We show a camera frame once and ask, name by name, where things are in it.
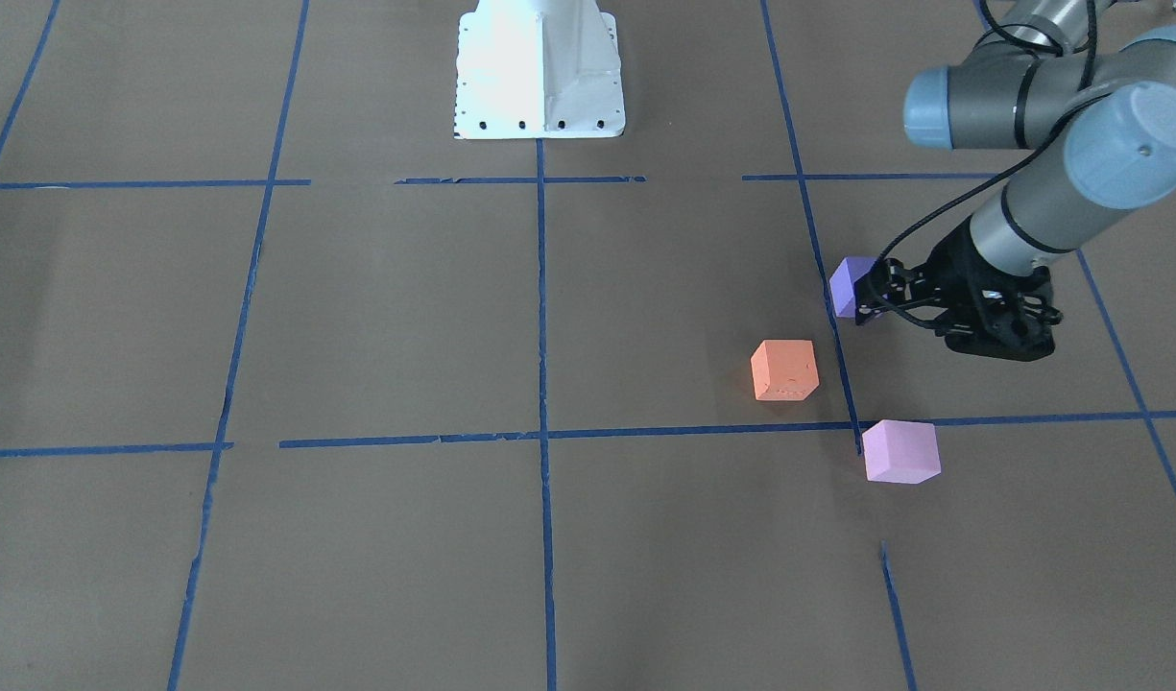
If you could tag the light pink foam cube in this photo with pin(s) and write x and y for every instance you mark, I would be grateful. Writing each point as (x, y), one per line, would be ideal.
(898, 451)

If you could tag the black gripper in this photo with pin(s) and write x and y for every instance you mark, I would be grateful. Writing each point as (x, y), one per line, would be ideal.
(953, 270)

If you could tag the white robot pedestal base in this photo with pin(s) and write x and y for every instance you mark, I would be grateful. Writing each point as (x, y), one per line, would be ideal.
(538, 70)

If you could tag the dark purple foam cube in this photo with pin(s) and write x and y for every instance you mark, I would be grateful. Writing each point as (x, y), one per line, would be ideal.
(841, 284)

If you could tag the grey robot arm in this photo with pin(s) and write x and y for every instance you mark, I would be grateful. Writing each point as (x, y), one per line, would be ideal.
(1099, 136)

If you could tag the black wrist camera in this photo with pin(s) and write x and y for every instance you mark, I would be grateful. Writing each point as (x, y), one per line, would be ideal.
(1004, 325)

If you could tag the orange foam cube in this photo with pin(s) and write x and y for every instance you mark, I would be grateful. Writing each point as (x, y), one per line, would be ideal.
(784, 370)

